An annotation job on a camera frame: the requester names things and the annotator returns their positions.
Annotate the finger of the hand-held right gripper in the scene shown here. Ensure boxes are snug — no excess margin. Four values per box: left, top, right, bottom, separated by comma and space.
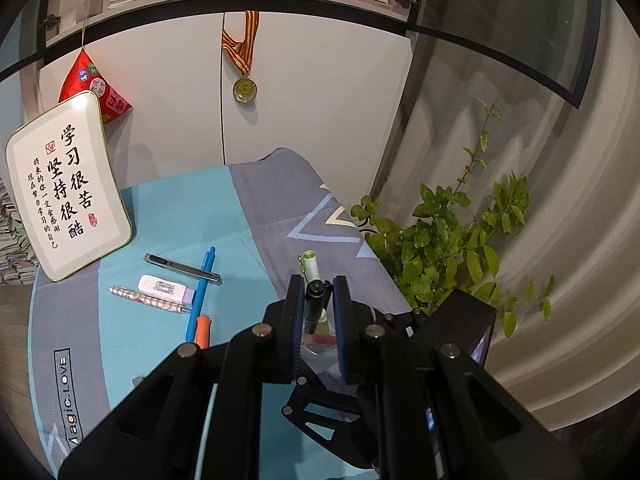
376, 308, 416, 336

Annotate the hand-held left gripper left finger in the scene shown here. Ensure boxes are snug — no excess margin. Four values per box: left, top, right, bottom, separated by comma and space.
57, 274, 307, 480

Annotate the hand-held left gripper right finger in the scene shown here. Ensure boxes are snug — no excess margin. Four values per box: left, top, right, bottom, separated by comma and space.
332, 274, 583, 480

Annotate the black marker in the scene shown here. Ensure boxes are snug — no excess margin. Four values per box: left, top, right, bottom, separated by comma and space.
303, 280, 334, 336

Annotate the light green pen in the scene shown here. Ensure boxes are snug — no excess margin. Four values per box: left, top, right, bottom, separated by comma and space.
298, 251, 332, 336

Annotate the orange marker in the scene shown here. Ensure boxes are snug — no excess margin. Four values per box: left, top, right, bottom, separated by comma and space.
194, 314, 212, 350

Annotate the blue pen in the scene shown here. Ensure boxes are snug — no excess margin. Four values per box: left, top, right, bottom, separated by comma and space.
185, 247, 216, 344

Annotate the grey utility knife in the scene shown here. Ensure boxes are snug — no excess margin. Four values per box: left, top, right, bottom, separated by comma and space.
144, 253, 222, 286

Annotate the white purple correction tape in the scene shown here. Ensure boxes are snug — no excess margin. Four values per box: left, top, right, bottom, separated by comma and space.
138, 275, 194, 307

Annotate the red checked pen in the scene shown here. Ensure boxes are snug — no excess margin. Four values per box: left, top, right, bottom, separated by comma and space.
108, 284, 191, 314

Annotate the green leafy plant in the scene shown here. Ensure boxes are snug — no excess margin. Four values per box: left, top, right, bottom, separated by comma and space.
350, 100, 556, 339

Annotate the white curtain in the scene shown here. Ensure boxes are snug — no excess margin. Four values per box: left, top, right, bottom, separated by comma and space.
370, 0, 640, 433

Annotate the white cabinet door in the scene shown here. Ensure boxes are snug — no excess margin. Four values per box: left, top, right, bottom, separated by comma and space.
221, 10, 421, 196
37, 10, 227, 196

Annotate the gold medal with striped ribbon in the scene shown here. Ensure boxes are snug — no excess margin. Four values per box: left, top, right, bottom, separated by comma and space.
221, 10, 261, 105

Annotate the white calligraphy sign board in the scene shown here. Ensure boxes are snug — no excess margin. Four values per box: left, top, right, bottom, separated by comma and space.
6, 91, 134, 282

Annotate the tall stack of papers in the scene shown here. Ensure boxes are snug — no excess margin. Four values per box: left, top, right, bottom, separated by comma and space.
0, 180, 40, 286

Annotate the right glass cabinet door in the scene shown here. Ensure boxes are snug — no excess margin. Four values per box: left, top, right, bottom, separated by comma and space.
407, 0, 602, 109

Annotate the glass cabinet door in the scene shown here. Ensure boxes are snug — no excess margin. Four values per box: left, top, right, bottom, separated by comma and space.
407, 0, 602, 109
0, 0, 91, 84

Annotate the red pyramid hanging ornament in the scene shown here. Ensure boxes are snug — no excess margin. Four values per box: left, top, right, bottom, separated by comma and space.
59, 0, 134, 126

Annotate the grey bookshelf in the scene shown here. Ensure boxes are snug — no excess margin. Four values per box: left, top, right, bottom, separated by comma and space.
40, 0, 417, 52

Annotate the left glass cabinet door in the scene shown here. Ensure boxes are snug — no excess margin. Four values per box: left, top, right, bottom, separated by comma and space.
0, 0, 91, 84

